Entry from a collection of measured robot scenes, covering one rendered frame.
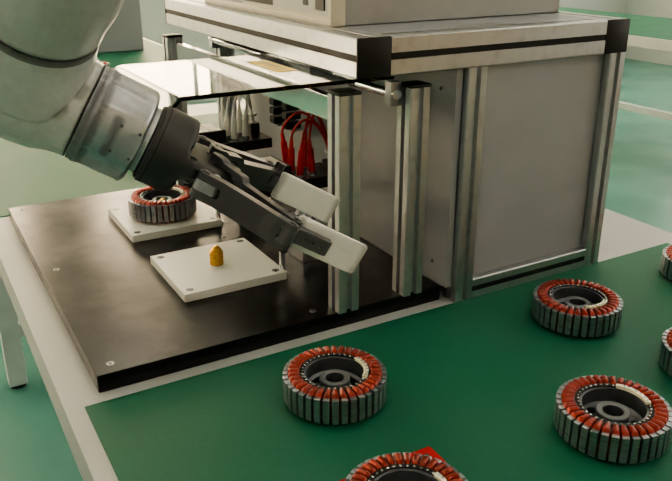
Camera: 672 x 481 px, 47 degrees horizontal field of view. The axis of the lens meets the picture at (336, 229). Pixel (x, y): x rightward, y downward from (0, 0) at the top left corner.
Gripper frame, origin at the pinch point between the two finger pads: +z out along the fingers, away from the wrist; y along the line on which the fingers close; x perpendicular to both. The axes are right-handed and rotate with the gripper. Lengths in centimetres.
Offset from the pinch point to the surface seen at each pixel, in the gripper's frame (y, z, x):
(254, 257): -33.2, 2.9, -17.5
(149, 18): -522, -23, -48
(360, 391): 4.6, 9.5, -13.3
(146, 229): -48, -11, -25
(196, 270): -30.0, -4.4, -21.6
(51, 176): -92, -28, -39
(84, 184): -85, -22, -35
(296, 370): -0.5, 4.3, -16.2
